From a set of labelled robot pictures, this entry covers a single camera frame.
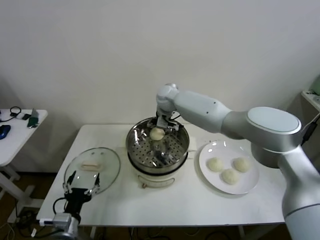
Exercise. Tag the blue computer mouse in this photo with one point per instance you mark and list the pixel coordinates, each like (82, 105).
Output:
(4, 131)

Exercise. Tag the large white plate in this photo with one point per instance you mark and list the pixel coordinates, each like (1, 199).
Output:
(225, 155)

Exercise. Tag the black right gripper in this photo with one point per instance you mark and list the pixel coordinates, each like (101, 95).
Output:
(171, 116)

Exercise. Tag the mint green container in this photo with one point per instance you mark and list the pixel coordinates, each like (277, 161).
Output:
(317, 86)

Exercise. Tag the white electric cooking pot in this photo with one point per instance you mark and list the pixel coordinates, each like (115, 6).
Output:
(155, 178)

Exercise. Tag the stainless steel steamer basket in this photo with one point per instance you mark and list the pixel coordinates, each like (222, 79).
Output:
(140, 152)

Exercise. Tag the round glass pot lid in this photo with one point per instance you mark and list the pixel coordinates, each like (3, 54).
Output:
(107, 162)

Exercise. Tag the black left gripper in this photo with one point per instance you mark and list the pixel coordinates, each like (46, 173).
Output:
(76, 197)

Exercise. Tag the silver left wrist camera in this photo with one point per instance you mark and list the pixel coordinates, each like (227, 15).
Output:
(61, 219)

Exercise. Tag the white steamed baozi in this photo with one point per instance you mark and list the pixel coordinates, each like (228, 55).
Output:
(242, 164)
(229, 176)
(157, 134)
(214, 165)

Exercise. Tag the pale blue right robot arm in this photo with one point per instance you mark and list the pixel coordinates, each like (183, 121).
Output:
(270, 130)

